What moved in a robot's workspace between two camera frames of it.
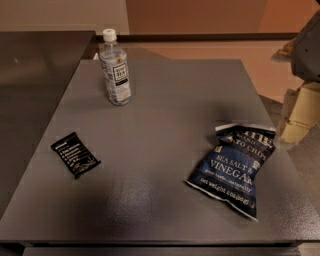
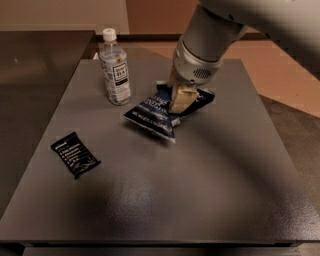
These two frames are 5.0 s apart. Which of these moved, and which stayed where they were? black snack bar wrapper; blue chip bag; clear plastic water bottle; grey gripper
Moved: grey gripper; blue chip bag
Stayed: black snack bar wrapper; clear plastic water bottle
